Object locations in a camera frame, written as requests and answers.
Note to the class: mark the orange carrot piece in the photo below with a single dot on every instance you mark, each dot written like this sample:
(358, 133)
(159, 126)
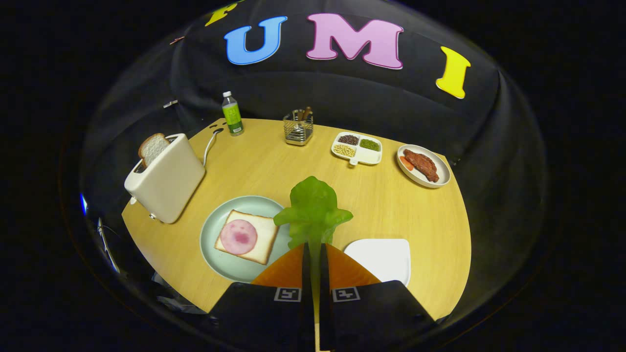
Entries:
(406, 163)

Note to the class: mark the bread slice under ham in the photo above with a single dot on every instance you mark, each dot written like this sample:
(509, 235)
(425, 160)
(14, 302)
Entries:
(264, 234)

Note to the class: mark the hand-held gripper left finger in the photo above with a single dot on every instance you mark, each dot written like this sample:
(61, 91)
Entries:
(306, 303)

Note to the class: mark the pink cloth clip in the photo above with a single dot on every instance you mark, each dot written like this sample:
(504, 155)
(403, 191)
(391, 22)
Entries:
(177, 40)

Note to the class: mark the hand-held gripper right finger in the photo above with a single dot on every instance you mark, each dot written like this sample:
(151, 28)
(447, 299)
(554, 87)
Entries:
(326, 303)

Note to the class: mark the plain bread slice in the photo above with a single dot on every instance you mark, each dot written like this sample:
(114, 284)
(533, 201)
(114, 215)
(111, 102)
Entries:
(154, 146)

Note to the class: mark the white toaster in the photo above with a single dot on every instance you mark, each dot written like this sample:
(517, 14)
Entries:
(168, 186)

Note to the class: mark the green label plastic bottle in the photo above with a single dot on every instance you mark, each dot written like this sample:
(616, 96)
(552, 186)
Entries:
(233, 115)

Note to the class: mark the black backdrop cloth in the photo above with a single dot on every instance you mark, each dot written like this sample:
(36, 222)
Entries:
(342, 98)

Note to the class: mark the white divided dish with beans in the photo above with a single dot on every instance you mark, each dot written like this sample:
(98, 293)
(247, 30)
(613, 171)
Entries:
(357, 146)

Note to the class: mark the green lettuce leaf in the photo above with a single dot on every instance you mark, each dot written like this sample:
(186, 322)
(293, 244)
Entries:
(313, 210)

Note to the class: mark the brown meat piece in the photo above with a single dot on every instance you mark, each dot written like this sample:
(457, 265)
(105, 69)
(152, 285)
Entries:
(423, 165)

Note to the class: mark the white cloth clip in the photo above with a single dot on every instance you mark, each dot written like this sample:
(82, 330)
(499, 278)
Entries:
(170, 103)

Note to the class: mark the pink ham slice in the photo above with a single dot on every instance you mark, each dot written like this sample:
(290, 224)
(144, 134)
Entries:
(238, 237)

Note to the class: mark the pale green round plate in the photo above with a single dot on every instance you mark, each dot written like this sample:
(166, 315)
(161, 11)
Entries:
(215, 225)

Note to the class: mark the white square plate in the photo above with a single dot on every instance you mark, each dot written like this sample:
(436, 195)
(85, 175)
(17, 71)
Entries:
(381, 259)

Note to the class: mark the round white plate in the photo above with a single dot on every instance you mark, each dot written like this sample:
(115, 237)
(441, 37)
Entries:
(440, 166)

